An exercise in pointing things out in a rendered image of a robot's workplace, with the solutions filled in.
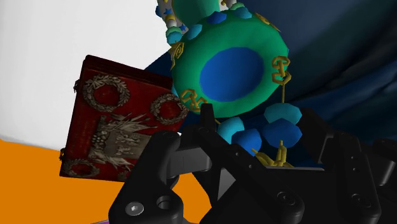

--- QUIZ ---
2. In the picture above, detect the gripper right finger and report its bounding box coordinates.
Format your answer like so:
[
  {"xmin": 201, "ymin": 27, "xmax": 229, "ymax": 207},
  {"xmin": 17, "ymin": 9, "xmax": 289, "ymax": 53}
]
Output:
[{"xmin": 296, "ymin": 107, "xmax": 397, "ymax": 224}]

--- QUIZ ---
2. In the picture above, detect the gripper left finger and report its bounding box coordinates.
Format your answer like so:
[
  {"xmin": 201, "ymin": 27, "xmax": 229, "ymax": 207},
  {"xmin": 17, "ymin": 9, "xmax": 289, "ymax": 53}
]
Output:
[{"xmin": 108, "ymin": 103, "xmax": 305, "ymax": 224}]

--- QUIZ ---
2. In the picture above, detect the red book with silver ornaments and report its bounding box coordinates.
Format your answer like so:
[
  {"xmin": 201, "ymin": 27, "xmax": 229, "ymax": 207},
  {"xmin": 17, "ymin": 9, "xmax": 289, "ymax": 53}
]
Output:
[{"xmin": 59, "ymin": 55, "xmax": 190, "ymax": 183}]

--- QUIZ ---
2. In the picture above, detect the dark blue blanket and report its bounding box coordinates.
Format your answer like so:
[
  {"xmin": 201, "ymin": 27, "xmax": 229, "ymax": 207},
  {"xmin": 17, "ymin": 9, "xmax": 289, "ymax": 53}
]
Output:
[{"xmin": 144, "ymin": 0, "xmax": 397, "ymax": 170}]

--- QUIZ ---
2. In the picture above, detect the green and blue bead ornament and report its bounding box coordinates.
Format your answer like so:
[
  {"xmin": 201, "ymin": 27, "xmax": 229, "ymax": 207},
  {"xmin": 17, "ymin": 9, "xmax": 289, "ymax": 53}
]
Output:
[{"xmin": 155, "ymin": 0, "xmax": 303, "ymax": 169}]

